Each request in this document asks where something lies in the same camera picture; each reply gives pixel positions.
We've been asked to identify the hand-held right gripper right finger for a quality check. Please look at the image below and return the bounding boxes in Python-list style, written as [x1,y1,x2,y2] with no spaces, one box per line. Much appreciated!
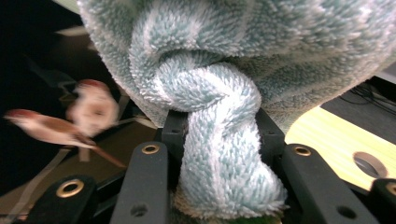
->
[255,108,286,169]

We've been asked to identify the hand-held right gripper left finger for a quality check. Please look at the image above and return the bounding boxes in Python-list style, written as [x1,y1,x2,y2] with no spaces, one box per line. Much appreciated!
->
[155,110,190,189]

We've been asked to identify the light green striped towel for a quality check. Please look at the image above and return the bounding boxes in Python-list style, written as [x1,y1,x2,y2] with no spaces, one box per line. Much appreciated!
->
[77,0,396,220]

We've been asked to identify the cables under white stand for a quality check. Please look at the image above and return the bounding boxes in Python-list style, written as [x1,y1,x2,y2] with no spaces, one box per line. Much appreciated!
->
[339,83,396,117]

